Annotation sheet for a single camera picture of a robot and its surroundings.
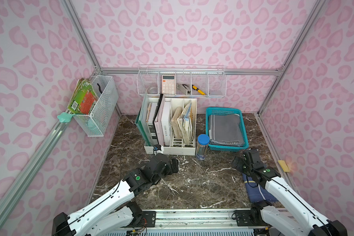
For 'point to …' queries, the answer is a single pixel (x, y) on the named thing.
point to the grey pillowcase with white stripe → (225, 129)
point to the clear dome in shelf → (152, 90)
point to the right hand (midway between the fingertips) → (238, 162)
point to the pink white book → (162, 122)
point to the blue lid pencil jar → (203, 140)
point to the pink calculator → (168, 84)
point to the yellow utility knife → (198, 90)
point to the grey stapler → (184, 88)
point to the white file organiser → (178, 146)
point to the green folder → (141, 120)
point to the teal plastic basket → (236, 149)
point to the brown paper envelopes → (182, 125)
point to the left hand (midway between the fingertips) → (172, 160)
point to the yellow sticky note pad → (284, 166)
